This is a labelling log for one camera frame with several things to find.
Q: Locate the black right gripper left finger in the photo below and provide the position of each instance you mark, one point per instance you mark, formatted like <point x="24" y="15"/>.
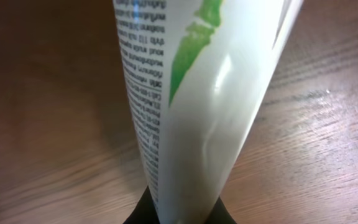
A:
<point x="144" y="212"/>

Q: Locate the white cream tube gold cap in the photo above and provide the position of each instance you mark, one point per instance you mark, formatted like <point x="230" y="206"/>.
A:
<point x="196" y="72"/>

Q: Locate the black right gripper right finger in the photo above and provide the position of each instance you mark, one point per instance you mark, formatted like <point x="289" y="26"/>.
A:
<point x="219" y="214"/>

